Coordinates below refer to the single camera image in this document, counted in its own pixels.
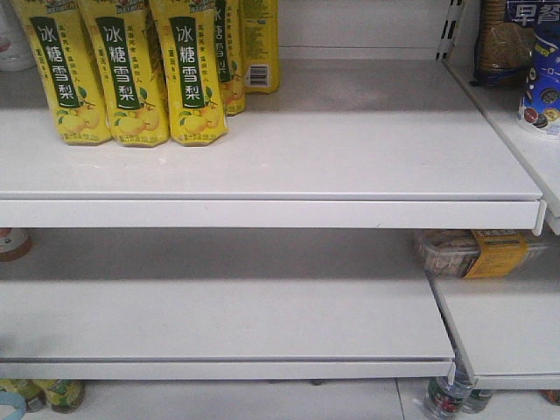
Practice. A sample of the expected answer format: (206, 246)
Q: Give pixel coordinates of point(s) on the light blue plastic basket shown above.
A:
(13, 406)

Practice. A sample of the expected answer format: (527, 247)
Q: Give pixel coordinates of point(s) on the white metal store shelving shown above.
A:
(272, 274)

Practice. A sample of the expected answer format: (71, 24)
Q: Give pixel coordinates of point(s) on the yellow labelled cookie box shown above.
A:
(477, 253)

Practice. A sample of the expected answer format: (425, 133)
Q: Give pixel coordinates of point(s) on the yellow pear drink bottle right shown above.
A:
(185, 31)

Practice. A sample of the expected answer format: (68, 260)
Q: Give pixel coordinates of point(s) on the yellow pear drink bottle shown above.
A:
(185, 31)
(66, 63)
(127, 52)

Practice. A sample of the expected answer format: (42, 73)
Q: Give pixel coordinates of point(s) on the yellow pear drink bottle middle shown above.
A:
(127, 52)

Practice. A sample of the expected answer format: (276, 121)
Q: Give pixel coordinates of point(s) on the blue oreo cup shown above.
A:
(538, 111)

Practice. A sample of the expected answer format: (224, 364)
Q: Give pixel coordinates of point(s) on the yellow pear drink bottle left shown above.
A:
(66, 63)

